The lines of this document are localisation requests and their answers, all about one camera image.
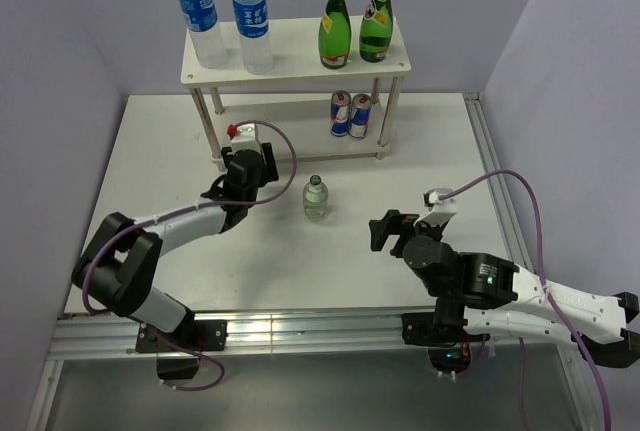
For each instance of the green glass bottle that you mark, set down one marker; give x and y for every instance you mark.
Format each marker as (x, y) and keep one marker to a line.
(376, 31)

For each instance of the left red bull can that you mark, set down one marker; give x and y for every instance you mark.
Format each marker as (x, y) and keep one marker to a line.
(339, 113)

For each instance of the aluminium frame rail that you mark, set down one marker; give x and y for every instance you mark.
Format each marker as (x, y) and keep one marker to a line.
(314, 317)

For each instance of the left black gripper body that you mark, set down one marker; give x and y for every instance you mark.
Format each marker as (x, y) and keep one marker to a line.
(252, 197)

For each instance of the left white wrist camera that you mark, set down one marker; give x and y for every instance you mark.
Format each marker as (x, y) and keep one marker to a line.
(243, 137)

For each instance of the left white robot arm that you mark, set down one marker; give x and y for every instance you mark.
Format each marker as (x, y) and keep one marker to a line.
(120, 262)

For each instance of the clear glass bottle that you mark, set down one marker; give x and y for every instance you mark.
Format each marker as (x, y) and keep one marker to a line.
(315, 198)

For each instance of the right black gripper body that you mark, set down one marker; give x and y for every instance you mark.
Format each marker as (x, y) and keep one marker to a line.
(432, 231)

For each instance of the right red bull can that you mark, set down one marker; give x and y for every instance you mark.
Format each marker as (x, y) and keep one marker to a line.
(359, 116)

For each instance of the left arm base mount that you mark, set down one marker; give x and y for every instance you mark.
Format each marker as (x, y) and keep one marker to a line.
(200, 336)

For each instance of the red bull can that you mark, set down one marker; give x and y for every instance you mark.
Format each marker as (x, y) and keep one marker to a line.
(359, 116)
(339, 113)

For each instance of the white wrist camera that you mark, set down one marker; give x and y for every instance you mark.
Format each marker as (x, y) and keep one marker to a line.
(243, 137)
(439, 209)

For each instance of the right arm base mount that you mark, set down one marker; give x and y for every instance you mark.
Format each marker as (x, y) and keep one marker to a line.
(451, 350)

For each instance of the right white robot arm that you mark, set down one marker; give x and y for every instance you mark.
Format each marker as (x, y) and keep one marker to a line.
(479, 295)

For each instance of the green bottle gold neck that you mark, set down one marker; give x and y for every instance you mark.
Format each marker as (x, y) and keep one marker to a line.
(335, 34)

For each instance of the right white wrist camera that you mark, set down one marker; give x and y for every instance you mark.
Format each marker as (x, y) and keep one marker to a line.
(439, 209)

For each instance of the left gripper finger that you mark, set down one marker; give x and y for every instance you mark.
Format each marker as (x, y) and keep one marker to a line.
(269, 169)
(227, 155)

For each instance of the beige two-tier shelf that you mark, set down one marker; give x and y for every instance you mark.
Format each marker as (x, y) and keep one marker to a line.
(295, 58)

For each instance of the pocari sweat bottle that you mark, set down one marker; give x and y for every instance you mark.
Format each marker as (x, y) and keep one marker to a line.
(252, 23)
(201, 20)

